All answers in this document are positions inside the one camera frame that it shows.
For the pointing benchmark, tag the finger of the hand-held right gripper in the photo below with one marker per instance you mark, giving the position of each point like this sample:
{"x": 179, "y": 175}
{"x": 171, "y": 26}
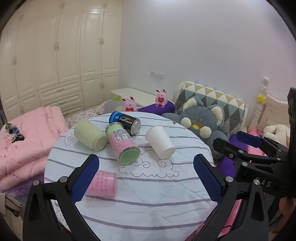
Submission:
{"x": 248, "y": 139}
{"x": 227, "y": 148}

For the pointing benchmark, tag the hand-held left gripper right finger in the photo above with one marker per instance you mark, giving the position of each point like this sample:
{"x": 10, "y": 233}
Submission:
{"x": 207, "y": 178}

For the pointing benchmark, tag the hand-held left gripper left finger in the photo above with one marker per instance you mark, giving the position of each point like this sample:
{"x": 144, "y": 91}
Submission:
{"x": 84, "y": 178}

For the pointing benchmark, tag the white paper cup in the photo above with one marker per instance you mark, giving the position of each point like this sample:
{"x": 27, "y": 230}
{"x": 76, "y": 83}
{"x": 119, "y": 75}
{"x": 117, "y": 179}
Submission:
{"x": 159, "y": 141}

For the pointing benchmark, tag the person's right forearm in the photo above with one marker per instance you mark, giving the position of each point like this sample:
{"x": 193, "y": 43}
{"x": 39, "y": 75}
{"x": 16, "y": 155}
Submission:
{"x": 286, "y": 208}

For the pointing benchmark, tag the pink cup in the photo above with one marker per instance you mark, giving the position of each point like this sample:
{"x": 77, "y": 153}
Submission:
{"x": 104, "y": 184}

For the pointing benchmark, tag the light green cup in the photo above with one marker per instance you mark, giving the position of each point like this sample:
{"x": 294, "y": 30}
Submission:
{"x": 89, "y": 134}

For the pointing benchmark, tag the purple blanket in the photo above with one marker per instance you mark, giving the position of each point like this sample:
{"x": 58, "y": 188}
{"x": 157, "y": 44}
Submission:
{"x": 227, "y": 165}

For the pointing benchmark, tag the white plush toy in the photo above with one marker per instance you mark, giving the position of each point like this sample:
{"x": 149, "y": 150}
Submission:
{"x": 277, "y": 131}

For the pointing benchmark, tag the cream bed headboard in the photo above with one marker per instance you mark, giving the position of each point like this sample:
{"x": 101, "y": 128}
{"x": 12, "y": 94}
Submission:
{"x": 275, "y": 113}

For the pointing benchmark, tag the pink cloth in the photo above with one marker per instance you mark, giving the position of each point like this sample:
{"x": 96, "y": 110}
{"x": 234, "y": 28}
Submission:
{"x": 232, "y": 210}

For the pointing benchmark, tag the yellow star ornament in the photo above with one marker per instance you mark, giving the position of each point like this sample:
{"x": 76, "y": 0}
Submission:
{"x": 262, "y": 98}

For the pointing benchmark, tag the grey cat plush cushion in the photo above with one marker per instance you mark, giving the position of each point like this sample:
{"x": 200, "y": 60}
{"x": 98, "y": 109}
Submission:
{"x": 196, "y": 118}

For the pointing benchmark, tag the triangle patterned headboard cover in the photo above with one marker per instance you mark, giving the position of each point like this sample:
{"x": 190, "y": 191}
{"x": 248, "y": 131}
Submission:
{"x": 217, "y": 97}

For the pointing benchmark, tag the pink labelled green bottle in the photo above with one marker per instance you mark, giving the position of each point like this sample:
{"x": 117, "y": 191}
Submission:
{"x": 121, "y": 141}

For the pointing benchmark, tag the heart print bed sheet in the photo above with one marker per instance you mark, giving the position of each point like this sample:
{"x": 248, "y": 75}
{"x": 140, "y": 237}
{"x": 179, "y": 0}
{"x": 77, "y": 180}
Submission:
{"x": 81, "y": 117}

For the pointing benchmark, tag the pink quilt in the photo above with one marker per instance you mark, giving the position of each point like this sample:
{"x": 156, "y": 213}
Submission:
{"x": 32, "y": 139}

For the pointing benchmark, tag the blue and black canister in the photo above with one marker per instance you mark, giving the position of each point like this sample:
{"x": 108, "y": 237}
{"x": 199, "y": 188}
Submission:
{"x": 122, "y": 121}

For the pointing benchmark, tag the purple pillow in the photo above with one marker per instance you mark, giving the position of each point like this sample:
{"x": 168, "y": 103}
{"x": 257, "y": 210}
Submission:
{"x": 157, "y": 109}

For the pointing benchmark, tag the pink bunny plush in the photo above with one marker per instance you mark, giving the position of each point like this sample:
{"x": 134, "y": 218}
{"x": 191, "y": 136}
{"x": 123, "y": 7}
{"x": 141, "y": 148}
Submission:
{"x": 161, "y": 98}
{"x": 129, "y": 105}

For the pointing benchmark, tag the small dark toy figure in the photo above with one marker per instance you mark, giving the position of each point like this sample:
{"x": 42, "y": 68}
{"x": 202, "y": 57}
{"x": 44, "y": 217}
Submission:
{"x": 13, "y": 132}

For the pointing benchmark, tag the cream wardrobe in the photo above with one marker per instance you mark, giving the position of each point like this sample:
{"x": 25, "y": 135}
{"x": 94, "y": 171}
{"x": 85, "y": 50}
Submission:
{"x": 57, "y": 58}

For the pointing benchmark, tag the white wall socket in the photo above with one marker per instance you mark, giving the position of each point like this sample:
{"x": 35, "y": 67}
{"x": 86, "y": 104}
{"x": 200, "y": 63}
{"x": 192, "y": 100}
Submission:
{"x": 156, "y": 74}

